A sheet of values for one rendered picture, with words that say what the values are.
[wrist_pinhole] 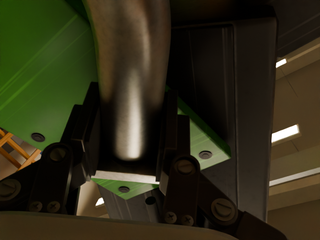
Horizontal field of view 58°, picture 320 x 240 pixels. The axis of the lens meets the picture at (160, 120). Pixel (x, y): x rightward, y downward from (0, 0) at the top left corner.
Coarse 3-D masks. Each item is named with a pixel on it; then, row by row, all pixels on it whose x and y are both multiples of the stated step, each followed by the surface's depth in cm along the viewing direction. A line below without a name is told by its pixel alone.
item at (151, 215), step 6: (156, 192) 26; (150, 198) 25; (156, 198) 26; (162, 198) 27; (150, 204) 24; (156, 204) 25; (162, 204) 27; (150, 210) 25; (156, 210) 25; (150, 216) 25; (156, 216) 25; (156, 222) 26
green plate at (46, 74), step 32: (0, 0) 14; (32, 0) 14; (64, 0) 14; (0, 32) 15; (32, 32) 15; (64, 32) 15; (0, 64) 17; (32, 64) 17; (64, 64) 16; (96, 64) 16; (0, 96) 18; (32, 96) 18; (64, 96) 18; (32, 128) 21; (64, 128) 20; (192, 128) 20; (224, 160) 22; (128, 192) 26
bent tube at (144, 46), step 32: (96, 0) 9; (128, 0) 9; (160, 0) 9; (96, 32) 10; (128, 32) 10; (160, 32) 10; (128, 64) 10; (160, 64) 11; (128, 96) 12; (160, 96) 13; (128, 128) 13; (128, 160) 15
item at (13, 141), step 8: (0, 136) 524; (8, 136) 524; (0, 144) 508; (8, 144) 547; (16, 144) 534; (0, 152) 553; (8, 152) 560; (24, 152) 540; (40, 152) 607; (16, 160) 567; (32, 160) 546
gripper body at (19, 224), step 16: (0, 224) 9; (16, 224) 9; (32, 224) 9; (48, 224) 9; (64, 224) 9; (80, 224) 9; (96, 224) 9; (112, 224) 9; (128, 224) 9; (144, 224) 9; (160, 224) 10
